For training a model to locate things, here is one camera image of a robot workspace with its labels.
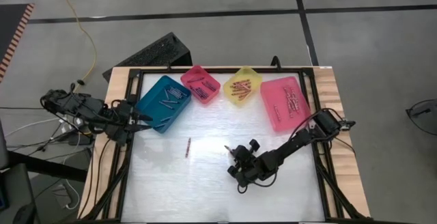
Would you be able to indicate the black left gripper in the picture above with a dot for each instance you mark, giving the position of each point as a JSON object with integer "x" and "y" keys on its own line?
{"x": 123, "y": 121}

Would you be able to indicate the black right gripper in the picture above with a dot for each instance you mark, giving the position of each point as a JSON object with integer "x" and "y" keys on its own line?
{"x": 256, "y": 166}

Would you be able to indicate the dark blue crayon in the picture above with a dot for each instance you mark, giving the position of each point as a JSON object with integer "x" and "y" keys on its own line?
{"x": 166, "y": 105}

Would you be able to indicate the orange crayon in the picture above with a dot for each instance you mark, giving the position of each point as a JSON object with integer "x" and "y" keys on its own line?
{"x": 241, "y": 81}
{"x": 241, "y": 85}

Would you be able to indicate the pink crayon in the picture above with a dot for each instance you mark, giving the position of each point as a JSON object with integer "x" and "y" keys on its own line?
{"x": 292, "y": 112}

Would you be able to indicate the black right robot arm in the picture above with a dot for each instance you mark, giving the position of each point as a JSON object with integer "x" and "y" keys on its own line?
{"x": 293, "y": 142}

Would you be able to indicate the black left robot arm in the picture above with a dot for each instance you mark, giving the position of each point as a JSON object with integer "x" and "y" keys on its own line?
{"x": 78, "y": 109}

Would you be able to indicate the blue plastic bin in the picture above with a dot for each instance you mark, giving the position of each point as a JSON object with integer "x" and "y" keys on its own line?
{"x": 150, "y": 111}

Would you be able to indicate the yellow plastic bin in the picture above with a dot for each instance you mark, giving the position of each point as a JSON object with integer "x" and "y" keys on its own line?
{"x": 235, "y": 100}

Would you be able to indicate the black table clamp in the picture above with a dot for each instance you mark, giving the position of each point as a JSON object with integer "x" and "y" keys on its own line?
{"x": 168, "y": 66}
{"x": 276, "y": 61}

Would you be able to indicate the large pink plastic bin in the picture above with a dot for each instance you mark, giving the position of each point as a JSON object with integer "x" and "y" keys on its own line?
{"x": 273, "y": 94}

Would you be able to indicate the small red plastic bin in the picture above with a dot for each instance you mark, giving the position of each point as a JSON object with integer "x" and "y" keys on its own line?
{"x": 201, "y": 72}

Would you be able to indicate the black floor stand beam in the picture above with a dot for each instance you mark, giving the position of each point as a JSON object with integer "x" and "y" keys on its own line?
{"x": 48, "y": 166}

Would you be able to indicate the striped floor mat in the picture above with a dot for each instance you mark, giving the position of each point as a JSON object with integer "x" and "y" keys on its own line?
{"x": 10, "y": 22}

